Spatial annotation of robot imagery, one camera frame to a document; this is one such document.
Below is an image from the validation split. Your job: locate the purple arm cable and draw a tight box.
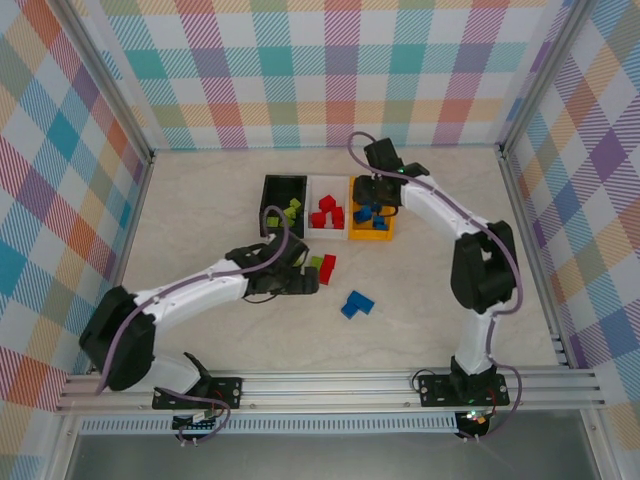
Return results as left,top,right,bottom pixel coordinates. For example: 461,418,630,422
348,132,526,361
97,204,294,396

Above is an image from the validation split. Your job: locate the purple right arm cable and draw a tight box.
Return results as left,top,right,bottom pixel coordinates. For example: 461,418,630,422
348,132,526,361

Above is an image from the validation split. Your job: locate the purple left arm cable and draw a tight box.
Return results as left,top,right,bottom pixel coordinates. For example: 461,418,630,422
97,204,294,396

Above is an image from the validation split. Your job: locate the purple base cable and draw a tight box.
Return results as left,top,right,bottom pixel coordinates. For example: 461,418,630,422
154,387,235,446
457,362,524,442

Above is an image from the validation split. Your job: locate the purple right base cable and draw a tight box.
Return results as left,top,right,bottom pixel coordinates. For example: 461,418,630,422
457,362,524,442

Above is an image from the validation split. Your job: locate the black mount plate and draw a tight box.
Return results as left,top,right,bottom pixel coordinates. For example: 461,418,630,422
417,372,511,407
152,374,244,411

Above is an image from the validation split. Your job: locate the white slotted cable duct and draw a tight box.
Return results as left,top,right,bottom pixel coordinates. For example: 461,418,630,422
79,414,459,435

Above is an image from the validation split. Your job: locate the aluminium frame post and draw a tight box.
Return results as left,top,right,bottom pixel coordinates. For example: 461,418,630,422
497,0,599,159
57,0,156,164

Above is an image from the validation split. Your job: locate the black right mount plate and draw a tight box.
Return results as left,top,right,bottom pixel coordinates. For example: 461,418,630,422
417,372,511,407

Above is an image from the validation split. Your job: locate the right circuit board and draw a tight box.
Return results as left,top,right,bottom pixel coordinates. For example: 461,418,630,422
459,408,494,429

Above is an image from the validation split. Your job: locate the aluminium side rail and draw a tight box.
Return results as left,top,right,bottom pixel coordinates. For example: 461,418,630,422
64,152,156,376
497,147,574,370

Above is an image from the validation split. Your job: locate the black plastic bin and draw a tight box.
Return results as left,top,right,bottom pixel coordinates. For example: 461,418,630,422
258,173,309,240

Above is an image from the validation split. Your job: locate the black left mount plate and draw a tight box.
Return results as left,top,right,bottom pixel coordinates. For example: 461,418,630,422
152,374,244,411

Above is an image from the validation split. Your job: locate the yellow plastic bin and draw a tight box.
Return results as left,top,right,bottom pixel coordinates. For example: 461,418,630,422
347,175,397,242

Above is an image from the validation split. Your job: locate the circuit board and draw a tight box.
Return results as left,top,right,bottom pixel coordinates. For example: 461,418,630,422
172,409,221,432
459,408,494,429

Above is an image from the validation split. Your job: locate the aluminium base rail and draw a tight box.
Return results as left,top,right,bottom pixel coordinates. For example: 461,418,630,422
54,367,606,414

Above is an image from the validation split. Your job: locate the long red lego brick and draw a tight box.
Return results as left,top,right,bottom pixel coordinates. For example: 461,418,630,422
318,253,337,286

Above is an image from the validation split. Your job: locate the white plastic bin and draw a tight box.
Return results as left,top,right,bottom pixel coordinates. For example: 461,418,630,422
303,174,351,240

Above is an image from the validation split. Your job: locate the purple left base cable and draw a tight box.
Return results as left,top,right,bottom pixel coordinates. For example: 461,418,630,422
154,387,235,446

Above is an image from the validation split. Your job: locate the left circuit board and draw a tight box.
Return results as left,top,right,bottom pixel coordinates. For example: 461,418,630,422
172,409,221,432

